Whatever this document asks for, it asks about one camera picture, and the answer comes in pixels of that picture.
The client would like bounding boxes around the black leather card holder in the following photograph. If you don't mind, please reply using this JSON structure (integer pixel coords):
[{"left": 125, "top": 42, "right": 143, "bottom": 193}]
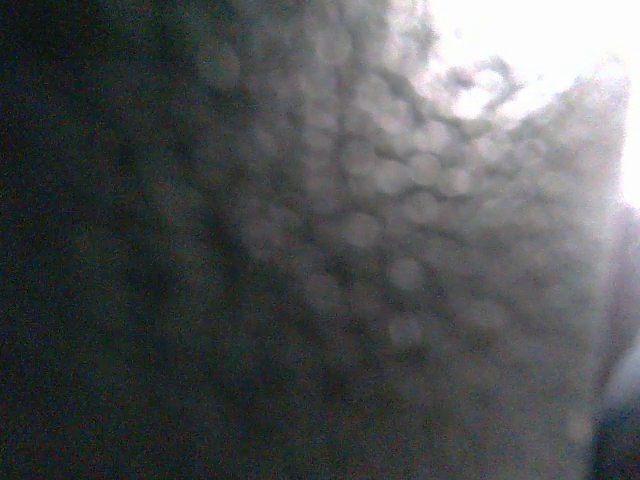
[{"left": 0, "top": 0, "right": 640, "bottom": 480}]

